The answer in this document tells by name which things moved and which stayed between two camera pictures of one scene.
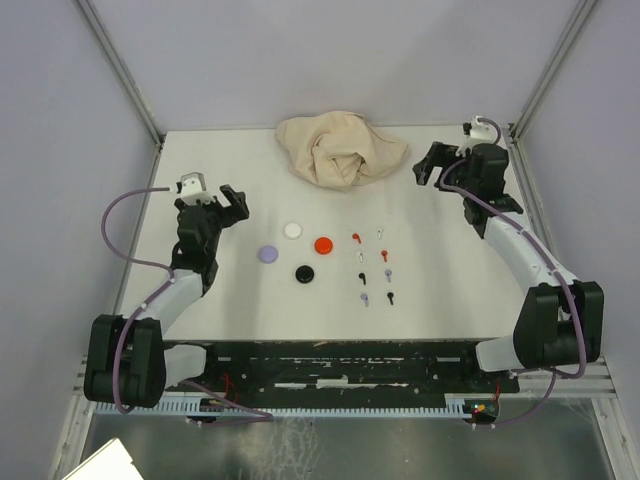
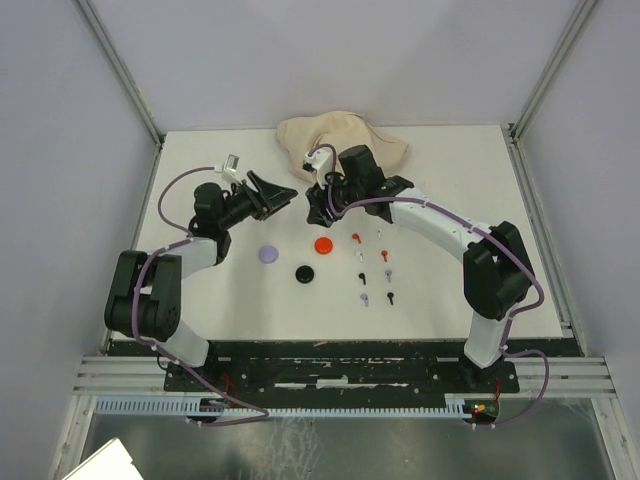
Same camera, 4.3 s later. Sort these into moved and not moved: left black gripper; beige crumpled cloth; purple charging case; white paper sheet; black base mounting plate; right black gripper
Moved: right black gripper; left black gripper
Not moved: white paper sheet; purple charging case; beige crumpled cloth; black base mounting plate
